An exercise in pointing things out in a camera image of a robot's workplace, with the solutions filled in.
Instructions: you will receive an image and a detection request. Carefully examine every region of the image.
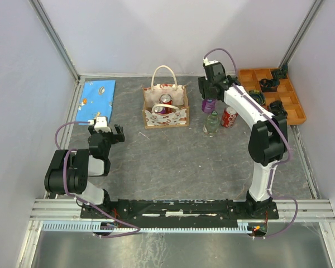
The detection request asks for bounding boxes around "purple soda can back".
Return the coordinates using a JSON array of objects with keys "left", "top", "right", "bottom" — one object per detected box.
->
[{"left": 202, "top": 99, "right": 217, "bottom": 113}]

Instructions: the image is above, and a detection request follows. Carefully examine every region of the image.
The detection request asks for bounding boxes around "purple soda can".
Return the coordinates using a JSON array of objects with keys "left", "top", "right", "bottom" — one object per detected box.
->
[
  {"left": 151, "top": 104, "right": 168, "bottom": 114},
  {"left": 202, "top": 99, "right": 217, "bottom": 113}
]

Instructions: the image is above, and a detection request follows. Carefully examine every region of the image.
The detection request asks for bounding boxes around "red soda can front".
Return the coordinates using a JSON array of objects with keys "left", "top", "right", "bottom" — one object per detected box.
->
[{"left": 221, "top": 106, "right": 238, "bottom": 128}]

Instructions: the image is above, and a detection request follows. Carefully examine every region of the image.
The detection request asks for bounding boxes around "red soda can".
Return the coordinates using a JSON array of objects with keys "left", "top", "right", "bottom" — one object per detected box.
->
[
  {"left": 221, "top": 106, "right": 238, "bottom": 128},
  {"left": 160, "top": 94, "right": 173, "bottom": 105}
]

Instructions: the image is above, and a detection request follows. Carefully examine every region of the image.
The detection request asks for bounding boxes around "clear glass beverage bottle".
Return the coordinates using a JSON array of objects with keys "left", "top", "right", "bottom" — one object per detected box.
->
[{"left": 203, "top": 111, "right": 219, "bottom": 137}]

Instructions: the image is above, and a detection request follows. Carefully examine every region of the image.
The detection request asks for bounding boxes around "patterned canvas tote bag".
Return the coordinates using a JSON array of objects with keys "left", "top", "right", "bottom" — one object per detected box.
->
[{"left": 142, "top": 65, "right": 189, "bottom": 129}]

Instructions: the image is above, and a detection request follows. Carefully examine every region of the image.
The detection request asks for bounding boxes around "red soda can back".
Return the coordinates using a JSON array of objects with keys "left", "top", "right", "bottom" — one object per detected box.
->
[{"left": 160, "top": 94, "right": 173, "bottom": 105}]

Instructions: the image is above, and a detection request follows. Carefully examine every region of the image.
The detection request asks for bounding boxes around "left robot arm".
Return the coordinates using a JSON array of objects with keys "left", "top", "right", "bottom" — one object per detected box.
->
[{"left": 44, "top": 125, "right": 125, "bottom": 218}]

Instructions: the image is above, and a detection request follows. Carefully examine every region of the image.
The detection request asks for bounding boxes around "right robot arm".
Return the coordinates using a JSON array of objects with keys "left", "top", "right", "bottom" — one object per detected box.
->
[{"left": 198, "top": 59, "right": 290, "bottom": 218}]

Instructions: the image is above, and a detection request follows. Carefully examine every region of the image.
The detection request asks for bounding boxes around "blue patterned cloth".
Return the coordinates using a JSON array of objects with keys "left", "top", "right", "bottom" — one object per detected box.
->
[{"left": 75, "top": 80, "right": 116, "bottom": 121}]

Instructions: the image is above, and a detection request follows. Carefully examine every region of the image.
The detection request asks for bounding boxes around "blue green rolled sock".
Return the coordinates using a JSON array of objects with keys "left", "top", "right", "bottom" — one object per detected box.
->
[{"left": 248, "top": 90, "right": 266, "bottom": 106}]

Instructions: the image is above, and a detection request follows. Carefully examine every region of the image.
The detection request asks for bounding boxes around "purple soda can front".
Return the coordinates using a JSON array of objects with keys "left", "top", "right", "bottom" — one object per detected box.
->
[{"left": 151, "top": 104, "right": 168, "bottom": 114}]

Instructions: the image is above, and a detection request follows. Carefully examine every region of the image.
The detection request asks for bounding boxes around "black rolled sock upper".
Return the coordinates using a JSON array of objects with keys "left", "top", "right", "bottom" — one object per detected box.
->
[{"left": 259, "top": 78, "right": 280, "bottom": 93}]

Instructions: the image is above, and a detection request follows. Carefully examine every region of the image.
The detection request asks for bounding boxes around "black rolled sock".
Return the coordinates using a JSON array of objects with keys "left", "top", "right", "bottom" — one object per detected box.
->
[
  {"left": 269, "top": 100, "right": 288, "bottom": 117},
  {"left": 259, "top": 78, "right": 280, "bottom": 93}
]

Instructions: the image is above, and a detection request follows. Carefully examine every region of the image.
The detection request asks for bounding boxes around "orange wooden divider tray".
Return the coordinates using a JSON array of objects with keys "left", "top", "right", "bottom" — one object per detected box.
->
[{"left": 238, "top": 68, "right": 307, "bottom": 125}]

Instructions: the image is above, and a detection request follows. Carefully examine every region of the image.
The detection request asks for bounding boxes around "black rolled sock lower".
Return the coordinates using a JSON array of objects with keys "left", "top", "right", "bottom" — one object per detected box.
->
[{"left": 269, "top": 100, "right": 288, "bottom": 117}]

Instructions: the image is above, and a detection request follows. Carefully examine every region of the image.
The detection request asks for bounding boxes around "dark rolled sock corner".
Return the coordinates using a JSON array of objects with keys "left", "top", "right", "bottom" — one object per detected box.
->
[{"left": 271, "top": 63, "right": 288, "bottom": 80}]

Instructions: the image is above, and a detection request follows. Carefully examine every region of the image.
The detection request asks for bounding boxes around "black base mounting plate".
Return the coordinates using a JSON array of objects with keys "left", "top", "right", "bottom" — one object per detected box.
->
[{"left": 80, "top": 199, "right": 279, "bottom": 228}]

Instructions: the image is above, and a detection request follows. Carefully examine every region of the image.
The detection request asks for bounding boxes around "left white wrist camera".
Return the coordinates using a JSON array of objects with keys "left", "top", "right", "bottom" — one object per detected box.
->
[{"left": 89, "top": 116, "right": 112, "bottom": 132}]

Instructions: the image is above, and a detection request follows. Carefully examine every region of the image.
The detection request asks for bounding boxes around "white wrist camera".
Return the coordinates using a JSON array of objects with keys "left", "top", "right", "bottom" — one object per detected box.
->
[
  {"left": 203, "top": 58, "right": 219, "bottom": 66},
  {"left": 89, "top": 116, "right": 112, "bottom": 132}
]

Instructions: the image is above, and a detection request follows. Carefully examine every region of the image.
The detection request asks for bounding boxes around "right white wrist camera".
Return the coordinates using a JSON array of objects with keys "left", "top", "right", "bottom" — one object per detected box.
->
[{"left": 203, "top": 58, "right": 219, "bottom": 66}]

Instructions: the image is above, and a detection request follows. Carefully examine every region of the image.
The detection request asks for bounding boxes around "blue slotted cable duct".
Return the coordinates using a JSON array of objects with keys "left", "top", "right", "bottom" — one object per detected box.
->
[{"left": 41, "top": 221, "right": 252, "bottom": 234}]

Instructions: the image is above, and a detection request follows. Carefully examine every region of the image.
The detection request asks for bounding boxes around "aluminium front frame rail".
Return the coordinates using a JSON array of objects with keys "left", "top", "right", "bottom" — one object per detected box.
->
[{"left": 29, "top": 199, "right": 335, "bottom": 223}]

